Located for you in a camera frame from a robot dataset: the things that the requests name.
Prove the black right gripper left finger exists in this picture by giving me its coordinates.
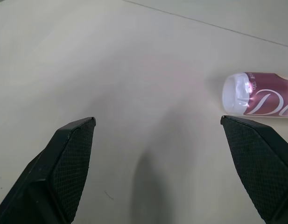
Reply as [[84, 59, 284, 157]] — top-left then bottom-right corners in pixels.
[[0, 117, 97, 224]]

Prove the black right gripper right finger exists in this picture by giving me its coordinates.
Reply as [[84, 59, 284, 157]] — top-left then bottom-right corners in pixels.
[[220, 115, 288, 224]]

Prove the maroon and white bottle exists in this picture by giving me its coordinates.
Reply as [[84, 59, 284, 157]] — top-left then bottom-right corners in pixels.
[[222, 72, 288, 119]]

